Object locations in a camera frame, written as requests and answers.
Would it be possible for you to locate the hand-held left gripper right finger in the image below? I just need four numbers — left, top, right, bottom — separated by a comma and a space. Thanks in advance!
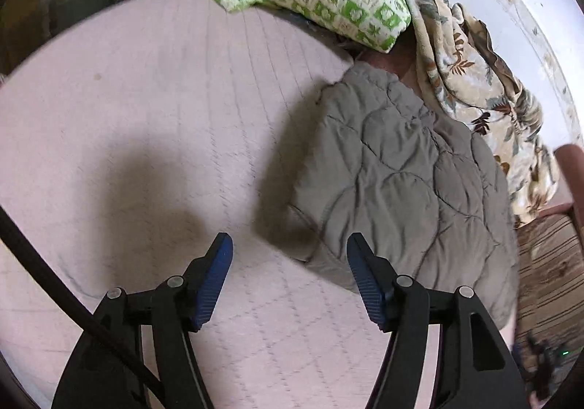
346, 232, 534, 409

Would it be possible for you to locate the brown striped pillow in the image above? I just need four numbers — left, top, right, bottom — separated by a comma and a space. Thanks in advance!
515, 213, 584, 391

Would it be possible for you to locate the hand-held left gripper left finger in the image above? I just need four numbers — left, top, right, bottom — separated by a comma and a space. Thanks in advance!
51, 232, 234, 409

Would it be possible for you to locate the grey quilted blanket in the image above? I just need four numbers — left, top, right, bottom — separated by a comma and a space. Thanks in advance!
287, 61, 521, 332

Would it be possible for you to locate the leaf print fleece blanket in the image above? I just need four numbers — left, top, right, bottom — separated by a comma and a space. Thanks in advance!
351, 0, 561, 229

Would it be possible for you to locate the black cable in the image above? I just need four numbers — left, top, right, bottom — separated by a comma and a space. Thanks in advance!
0, 206, 165, 398

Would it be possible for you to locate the pink padded headboard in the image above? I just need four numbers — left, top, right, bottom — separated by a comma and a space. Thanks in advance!
534, 142, 584, 227

